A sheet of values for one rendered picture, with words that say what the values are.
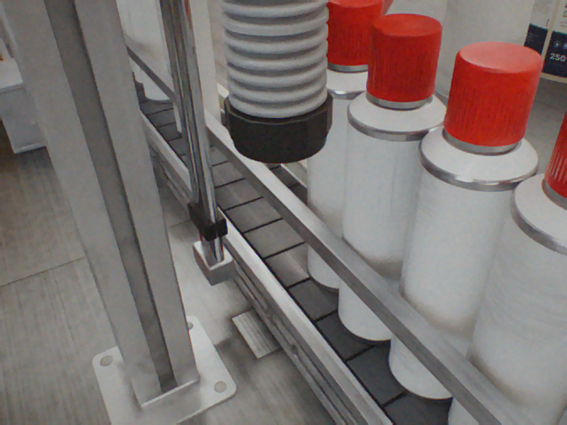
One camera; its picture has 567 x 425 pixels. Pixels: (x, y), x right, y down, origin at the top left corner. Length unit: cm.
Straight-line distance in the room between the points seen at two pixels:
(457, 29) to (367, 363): 36
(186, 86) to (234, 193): 20
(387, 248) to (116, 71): 17
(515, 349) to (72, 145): 22
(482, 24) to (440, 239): 35
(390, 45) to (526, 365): 15
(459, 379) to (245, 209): 28
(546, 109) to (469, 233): 46
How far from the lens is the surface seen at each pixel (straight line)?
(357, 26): 29
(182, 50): 31
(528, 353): 24
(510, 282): 23
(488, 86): 22
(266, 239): 44
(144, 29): 65
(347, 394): 34
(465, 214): 24
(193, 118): 32
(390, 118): 26
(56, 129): 26
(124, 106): 26
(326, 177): 33
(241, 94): 16
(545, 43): 77
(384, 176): 27
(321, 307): 38
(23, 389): 45
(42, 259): 55
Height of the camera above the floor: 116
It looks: 37 degrees down
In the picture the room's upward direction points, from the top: 2 degrees counter-clockwise
